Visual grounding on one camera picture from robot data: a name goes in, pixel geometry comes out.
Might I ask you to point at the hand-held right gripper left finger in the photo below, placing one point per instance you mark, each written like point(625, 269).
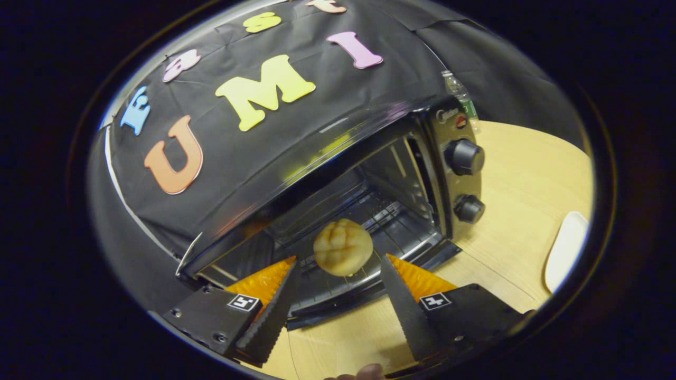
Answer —
point(272, 316)

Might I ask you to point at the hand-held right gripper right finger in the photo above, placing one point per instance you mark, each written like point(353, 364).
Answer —
point(409, 316)

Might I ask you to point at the round bread bun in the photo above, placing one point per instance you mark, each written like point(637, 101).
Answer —
point(343, 247)

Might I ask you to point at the black electric oven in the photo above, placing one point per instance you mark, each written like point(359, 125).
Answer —
point(401, 174)

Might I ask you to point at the white square plate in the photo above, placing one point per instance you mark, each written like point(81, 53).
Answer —
point(565, 250)

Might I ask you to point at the clear plastic water bottle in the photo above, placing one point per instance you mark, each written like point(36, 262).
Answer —
point(462, 97)

